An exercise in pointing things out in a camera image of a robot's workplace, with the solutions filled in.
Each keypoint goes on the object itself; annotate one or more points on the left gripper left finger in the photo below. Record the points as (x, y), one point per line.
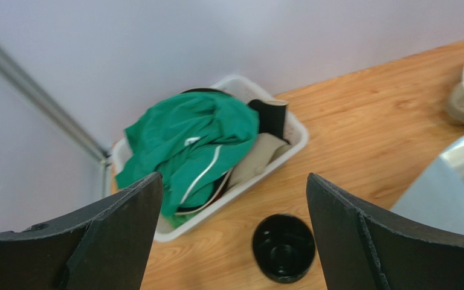
(104, 245)

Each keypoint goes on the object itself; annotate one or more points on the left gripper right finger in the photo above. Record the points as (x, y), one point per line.
(364, 246)

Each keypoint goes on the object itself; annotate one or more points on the black cup stack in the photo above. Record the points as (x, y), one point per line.
(284, 248)

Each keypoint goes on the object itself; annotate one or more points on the white paper bag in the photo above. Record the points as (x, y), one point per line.
(436, 198)

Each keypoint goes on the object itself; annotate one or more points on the beige cloth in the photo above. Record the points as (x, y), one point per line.
(266, 149)

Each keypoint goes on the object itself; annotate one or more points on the green cloth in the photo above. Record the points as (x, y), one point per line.
(188, 174)

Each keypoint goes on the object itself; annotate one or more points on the black cloth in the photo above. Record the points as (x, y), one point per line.
(270, 118)

